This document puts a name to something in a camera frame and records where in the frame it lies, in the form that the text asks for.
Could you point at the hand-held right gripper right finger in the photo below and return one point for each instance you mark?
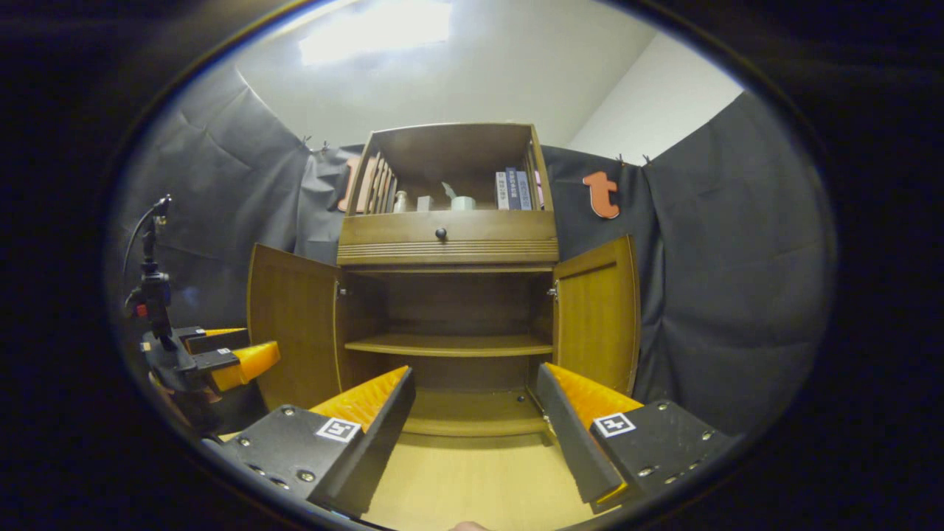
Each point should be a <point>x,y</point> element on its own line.
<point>571,435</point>

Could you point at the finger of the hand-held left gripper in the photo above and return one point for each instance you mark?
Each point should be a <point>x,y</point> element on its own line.
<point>247,363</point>
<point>214,341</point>

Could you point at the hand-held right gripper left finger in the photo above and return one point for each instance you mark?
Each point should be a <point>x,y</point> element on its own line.
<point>383,442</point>

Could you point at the wooden shoe cabinet door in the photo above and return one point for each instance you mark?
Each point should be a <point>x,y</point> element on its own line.
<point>597,317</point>
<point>295,324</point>

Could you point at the wooden double-door shoe cabinet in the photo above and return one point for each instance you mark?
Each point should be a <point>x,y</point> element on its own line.
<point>457,147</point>

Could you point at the wooden drawer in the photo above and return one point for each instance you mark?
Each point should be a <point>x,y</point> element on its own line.
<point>501,228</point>

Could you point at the small glass jar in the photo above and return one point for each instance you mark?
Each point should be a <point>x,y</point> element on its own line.
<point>400,202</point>

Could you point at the black backdrop cloth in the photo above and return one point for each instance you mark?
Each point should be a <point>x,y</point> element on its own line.
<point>723,258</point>

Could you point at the small grey box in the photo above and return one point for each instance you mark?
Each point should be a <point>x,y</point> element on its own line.
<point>425,203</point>

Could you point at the pale green cup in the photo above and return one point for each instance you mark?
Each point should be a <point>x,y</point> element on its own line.
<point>463,203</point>

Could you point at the dark blue shelf book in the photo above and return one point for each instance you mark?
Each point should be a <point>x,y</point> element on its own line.
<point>512,189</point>

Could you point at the white shelf book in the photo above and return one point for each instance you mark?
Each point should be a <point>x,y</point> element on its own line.
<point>501,190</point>

